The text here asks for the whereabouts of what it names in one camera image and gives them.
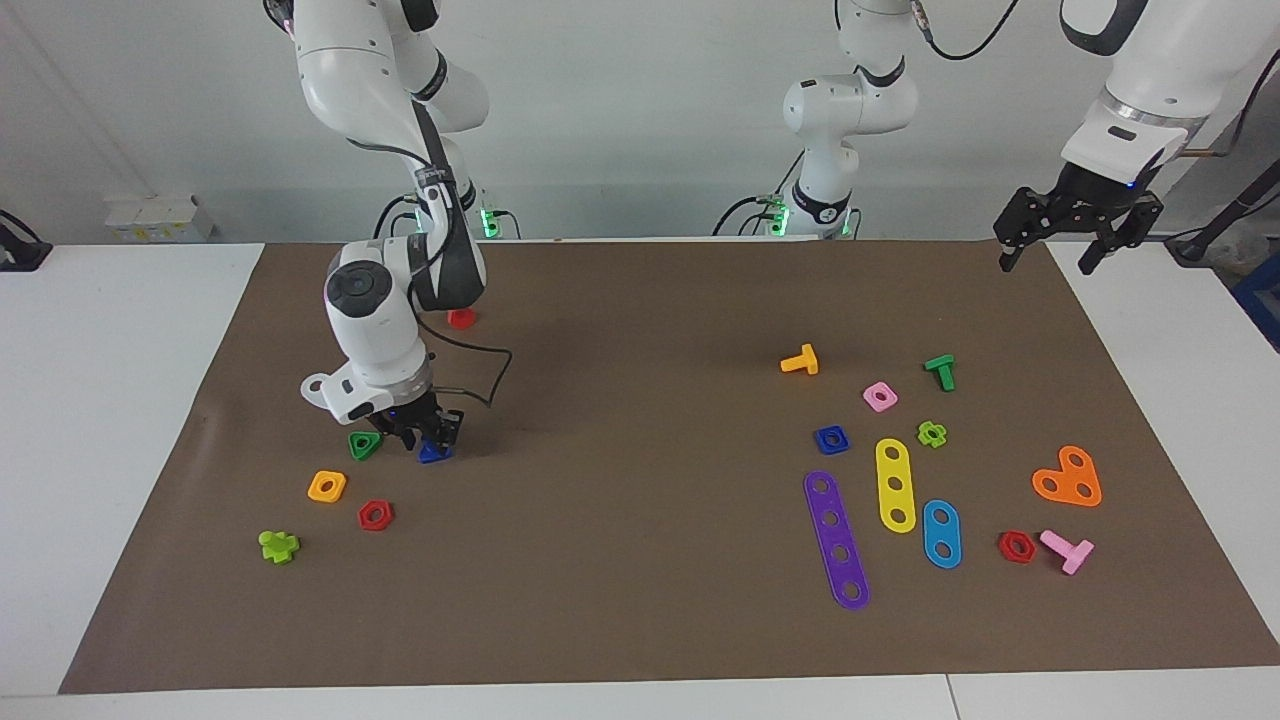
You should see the black clamp stand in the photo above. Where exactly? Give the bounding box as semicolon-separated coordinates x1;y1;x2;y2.
1165;165;1280;266

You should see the blue crate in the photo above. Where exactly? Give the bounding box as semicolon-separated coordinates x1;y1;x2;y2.
1232;268;1280;353

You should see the orange heart-shaped plate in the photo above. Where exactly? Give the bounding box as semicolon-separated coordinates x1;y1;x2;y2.
1031;445;1103;508

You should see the brown table mat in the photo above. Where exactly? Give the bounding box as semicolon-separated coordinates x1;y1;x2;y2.
58;240;1280;695

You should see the yellow three-hole strip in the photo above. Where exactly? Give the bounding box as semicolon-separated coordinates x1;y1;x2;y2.
875;439;917;534

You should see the blue two-hole strip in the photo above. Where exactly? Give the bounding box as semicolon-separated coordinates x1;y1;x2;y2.
922;499;962;570

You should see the pink plastic bolt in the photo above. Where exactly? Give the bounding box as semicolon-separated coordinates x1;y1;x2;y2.
1039;529;1095;576

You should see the purple four-hole strip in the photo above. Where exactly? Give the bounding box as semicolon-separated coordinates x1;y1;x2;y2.
803;471;871;611

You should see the white cardboard box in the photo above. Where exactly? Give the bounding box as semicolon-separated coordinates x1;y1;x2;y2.
105;194;217;245

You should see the black desk device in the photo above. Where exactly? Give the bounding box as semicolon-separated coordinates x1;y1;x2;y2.
0;210;53;273

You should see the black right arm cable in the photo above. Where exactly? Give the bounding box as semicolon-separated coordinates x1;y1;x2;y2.
350;135;514;409

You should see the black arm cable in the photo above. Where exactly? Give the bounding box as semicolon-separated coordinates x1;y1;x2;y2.
350;135;514;409
912;0;1280;161

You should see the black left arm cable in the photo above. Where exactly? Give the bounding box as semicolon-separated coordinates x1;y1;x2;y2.
912;0;1280;161

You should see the black base cable bundle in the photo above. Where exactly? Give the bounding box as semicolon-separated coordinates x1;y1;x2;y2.
712;195;791;238

